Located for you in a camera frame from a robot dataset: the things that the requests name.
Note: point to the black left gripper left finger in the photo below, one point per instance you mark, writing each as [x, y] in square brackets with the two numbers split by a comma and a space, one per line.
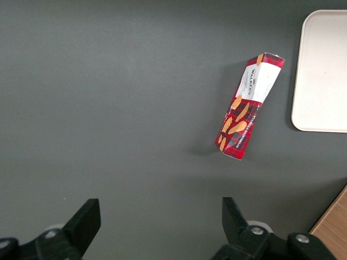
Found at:
[81, 224]

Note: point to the red tartan cookie box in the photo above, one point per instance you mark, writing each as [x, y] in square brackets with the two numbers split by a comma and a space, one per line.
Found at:
[238, 127]

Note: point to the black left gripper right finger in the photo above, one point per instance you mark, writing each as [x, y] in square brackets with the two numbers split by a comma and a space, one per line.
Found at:
[238, 230]

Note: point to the cream plastic tray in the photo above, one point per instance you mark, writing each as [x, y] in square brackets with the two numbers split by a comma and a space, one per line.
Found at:
[322, 75]

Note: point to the wooden drawer cabinet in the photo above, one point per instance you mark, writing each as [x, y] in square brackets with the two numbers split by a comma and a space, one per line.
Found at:
[333, 233]

